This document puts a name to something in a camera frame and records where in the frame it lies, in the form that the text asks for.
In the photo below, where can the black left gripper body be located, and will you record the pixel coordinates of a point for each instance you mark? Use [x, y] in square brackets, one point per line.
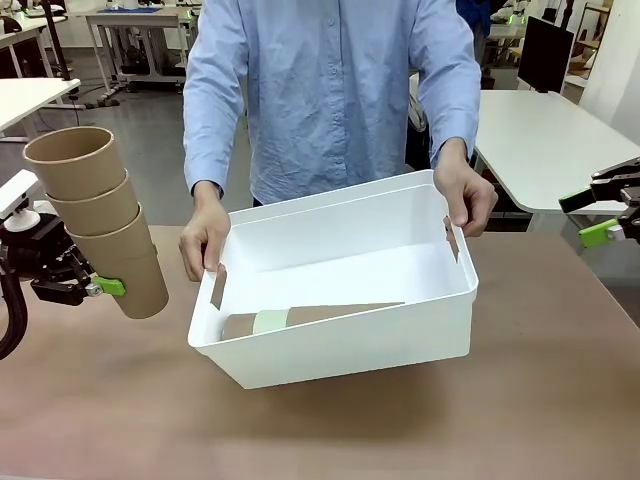
[40, 242]

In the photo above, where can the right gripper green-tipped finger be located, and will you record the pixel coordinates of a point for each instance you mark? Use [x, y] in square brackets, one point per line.
[575, 201]
[597, 235]

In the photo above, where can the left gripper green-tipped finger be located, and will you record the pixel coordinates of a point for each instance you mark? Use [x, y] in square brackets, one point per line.
[60, 292]
[77, 261]

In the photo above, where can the brown paper cup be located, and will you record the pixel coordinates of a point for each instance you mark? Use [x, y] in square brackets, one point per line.
[330, 312]
[95, 212]
[127, 270]
[239, 327]
[75, 170]

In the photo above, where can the pale green cup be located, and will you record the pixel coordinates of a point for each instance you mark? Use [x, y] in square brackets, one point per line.
[270, 321]

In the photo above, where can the white plastic basket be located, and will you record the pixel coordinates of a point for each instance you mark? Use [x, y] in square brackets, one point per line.
[350, 345]

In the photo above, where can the person's right forearm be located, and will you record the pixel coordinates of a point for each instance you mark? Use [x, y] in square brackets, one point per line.
[210, 140]

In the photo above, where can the person's left forearm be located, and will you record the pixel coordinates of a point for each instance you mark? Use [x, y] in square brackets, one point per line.
[452, 110]

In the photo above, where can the person's left hand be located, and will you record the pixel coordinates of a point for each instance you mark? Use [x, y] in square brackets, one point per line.
[467, 195]

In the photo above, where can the person's right hand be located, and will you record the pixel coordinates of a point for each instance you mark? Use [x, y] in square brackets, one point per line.
[202, 235]

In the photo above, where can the white table with rounded corner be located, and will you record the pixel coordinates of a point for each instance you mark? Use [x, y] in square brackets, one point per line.
[545, 145]

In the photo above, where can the brown cardboard box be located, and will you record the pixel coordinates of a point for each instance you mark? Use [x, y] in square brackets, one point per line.
[582, 57]

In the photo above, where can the white side table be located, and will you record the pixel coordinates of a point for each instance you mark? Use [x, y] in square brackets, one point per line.
[30, 97]

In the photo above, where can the black monitor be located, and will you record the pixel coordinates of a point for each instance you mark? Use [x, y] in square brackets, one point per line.
[545, 52]

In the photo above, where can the black chair with clothes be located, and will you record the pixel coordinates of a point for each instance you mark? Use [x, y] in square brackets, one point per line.
[417, 130]

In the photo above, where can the black stand pole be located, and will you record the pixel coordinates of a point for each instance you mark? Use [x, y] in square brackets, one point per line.
[56, 40]

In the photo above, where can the dark blue garment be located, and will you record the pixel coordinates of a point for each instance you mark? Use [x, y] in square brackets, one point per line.
[477, 20]

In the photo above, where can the white background desk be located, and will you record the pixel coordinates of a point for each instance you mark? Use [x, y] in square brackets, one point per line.
[20, 35]

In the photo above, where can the person in light blue shirt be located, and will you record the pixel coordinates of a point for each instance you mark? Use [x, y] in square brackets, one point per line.
[325, 90]

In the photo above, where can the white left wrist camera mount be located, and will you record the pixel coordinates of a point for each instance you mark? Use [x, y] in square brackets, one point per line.
[15, 192]

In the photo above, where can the grey frame workbench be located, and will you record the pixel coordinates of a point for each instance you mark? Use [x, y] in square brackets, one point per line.
[135, 20]

